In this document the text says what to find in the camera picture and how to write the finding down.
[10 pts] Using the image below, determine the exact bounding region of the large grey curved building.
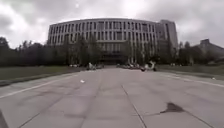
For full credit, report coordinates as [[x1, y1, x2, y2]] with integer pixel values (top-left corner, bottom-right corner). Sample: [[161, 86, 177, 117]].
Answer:
[[46, 17, 179, 66]]

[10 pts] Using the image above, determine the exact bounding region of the grey paved plaza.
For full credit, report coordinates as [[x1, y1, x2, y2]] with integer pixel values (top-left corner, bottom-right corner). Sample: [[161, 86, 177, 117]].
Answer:
[[0, 66, 224, 128]]

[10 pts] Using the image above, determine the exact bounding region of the row of dark trees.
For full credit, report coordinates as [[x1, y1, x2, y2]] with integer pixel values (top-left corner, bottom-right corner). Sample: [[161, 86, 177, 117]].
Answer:
[[0, 35, 224, 67]]

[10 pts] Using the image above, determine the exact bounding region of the grass lawn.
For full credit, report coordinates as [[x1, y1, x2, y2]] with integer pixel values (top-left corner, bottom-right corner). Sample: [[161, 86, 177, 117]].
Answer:
[[0, 65, 88, 81], [156, 63, 224, 77]]

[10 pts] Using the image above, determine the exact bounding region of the dark kerb strip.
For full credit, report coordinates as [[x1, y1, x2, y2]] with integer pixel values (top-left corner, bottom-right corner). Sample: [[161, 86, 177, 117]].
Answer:
[[0, 69, 87, 88]]

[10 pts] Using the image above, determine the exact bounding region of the low grey building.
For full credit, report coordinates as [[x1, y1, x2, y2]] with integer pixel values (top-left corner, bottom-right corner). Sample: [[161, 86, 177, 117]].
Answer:
[[193, 38, 224, 63]]

